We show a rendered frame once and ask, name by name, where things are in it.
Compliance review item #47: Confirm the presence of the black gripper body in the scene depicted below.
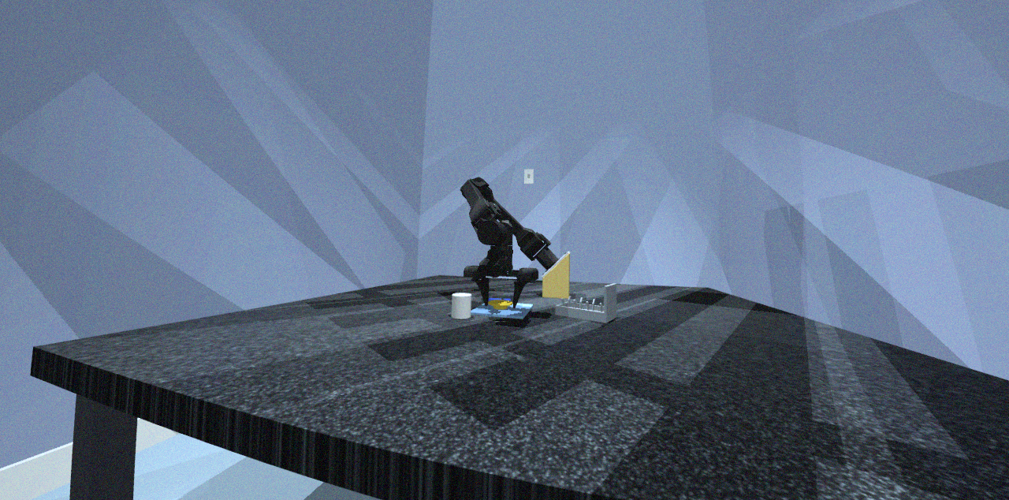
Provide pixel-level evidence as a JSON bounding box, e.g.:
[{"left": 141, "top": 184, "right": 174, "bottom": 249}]
[{"left": 464, "top": 245, "right": 538, "bottom": 282}]

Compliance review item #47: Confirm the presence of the grey dish rack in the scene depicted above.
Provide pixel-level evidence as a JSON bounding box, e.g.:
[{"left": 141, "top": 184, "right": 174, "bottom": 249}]
[{"left": 556, "top": 283, "right": 616, "bottom": 323}]

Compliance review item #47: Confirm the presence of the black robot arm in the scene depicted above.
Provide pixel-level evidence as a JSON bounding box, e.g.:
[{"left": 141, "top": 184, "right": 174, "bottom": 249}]
[{"left": 460, "top": 177, "right": 560, "bottom": 278}]

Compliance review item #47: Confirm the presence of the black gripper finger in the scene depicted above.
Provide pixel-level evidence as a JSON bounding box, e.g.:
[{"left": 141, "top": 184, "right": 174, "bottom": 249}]
[
  {"left": 513, "top": 281, "right": 530, "bottom": 308},
  {"left": 472, "top": 278, "right": 489, "bottom": 306}
]

